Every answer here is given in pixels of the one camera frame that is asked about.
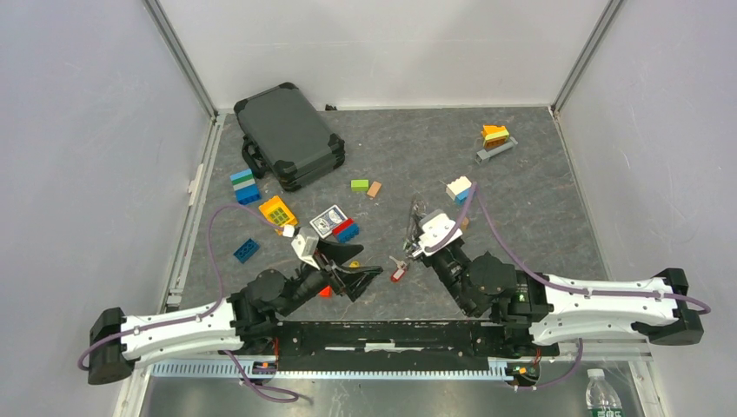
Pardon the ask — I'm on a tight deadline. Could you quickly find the red blue lego block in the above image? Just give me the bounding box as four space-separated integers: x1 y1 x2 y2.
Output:
332 218 360 243

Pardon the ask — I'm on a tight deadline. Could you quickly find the blue green white lego stack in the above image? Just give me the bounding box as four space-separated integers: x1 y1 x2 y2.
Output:
230 169 262 205

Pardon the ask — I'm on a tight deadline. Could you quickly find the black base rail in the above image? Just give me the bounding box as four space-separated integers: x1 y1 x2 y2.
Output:
233 320 560 372

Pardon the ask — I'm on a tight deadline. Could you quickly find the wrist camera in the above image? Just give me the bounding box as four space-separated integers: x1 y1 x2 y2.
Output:
282 224 320 269
413 209 462 257

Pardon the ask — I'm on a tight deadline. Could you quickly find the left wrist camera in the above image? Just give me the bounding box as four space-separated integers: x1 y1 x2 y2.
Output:
282 224 320 269

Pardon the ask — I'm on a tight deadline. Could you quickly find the metal keyring plate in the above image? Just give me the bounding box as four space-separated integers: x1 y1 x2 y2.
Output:
403 194 426 256

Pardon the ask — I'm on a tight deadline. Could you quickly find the plastic water bottle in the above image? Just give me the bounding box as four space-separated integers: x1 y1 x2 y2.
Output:
586 368 625 417

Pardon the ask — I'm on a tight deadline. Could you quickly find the white cable duct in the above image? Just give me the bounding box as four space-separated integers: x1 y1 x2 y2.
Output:
149 358 513 382

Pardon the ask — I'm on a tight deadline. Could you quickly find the red key tag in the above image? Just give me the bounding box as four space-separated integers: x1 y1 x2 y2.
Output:
390 268 407 282

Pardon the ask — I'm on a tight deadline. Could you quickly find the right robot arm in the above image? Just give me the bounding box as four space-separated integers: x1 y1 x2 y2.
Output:
408 232 704 354

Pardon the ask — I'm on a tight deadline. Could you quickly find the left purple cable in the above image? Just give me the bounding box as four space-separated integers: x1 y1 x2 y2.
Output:
76 203 301 403

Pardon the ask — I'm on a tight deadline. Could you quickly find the green lego brick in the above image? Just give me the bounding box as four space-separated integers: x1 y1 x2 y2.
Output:
350 179 370 192

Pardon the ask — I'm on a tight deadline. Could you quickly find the white blue lego block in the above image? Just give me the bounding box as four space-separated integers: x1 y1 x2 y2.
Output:
446 175 473 206

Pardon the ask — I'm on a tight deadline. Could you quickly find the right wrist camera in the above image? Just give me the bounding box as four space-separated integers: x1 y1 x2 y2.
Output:
413 209 462 257

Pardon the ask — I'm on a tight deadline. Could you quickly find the grey lego piece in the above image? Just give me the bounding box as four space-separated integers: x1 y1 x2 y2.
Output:
475 136 518 165

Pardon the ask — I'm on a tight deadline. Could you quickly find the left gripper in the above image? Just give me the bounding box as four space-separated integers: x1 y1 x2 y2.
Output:
279 237 383 316

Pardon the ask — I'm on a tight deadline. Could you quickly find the red lego brick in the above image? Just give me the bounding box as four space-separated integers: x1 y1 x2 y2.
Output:
318 287 333 298

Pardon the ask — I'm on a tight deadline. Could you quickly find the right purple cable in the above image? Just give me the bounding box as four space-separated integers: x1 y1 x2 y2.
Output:
426 182 712 393

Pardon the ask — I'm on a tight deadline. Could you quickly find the yellow lego plate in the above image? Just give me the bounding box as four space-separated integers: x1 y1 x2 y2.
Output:
258 195 298 235

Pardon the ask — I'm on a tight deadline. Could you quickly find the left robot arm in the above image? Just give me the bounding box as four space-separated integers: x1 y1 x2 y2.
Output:
78 236 383 386

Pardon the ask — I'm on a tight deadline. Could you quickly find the purple cable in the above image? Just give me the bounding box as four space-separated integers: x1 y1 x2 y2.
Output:
426 182 712 393
76 203 301 403

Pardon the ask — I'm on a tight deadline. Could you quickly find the black hard case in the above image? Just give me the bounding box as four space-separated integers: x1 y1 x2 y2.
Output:
233 82 346 192

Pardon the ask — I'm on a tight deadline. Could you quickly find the blue lego brick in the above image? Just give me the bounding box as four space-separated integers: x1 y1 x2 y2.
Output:
233 239 260 264

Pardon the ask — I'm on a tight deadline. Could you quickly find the tan wooden block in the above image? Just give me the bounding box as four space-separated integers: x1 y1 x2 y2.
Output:
366 182 382 199

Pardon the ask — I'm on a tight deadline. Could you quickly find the playing card box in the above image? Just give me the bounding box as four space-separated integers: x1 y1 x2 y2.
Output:
309 204 348 239

